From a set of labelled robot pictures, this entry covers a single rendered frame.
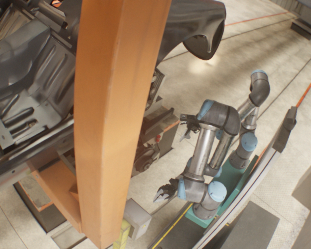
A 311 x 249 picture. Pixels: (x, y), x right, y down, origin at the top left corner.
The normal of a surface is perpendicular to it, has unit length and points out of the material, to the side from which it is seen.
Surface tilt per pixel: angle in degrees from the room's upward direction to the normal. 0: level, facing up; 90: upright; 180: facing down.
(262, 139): 0
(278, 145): 90
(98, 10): 90
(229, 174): 0
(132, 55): 90
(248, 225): 0
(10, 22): 47
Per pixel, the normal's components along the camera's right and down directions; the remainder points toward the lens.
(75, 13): -0.38, -0.22
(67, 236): 0.20, -0.71
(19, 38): 0.03, -0.58
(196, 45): -0.67, 0.40
